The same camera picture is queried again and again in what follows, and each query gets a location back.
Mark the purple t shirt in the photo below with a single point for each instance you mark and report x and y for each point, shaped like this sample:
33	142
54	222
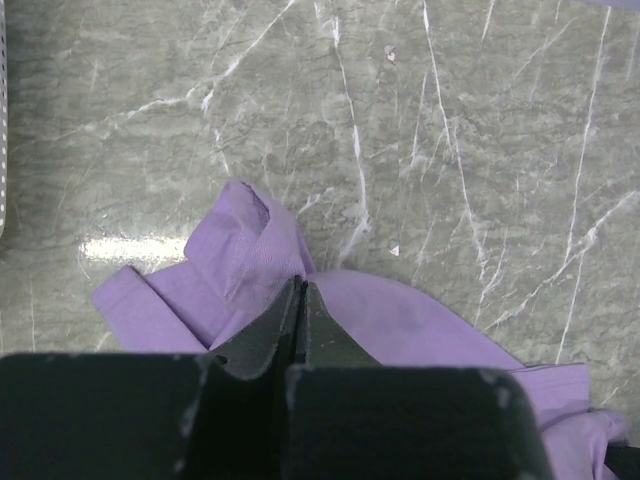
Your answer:
249	245

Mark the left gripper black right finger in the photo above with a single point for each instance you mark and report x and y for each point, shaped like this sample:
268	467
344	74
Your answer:
349	417

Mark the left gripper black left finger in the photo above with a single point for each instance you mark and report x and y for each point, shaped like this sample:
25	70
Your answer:
215	415

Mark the white laundry basket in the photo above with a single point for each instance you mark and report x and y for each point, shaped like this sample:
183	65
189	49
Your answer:
3	119

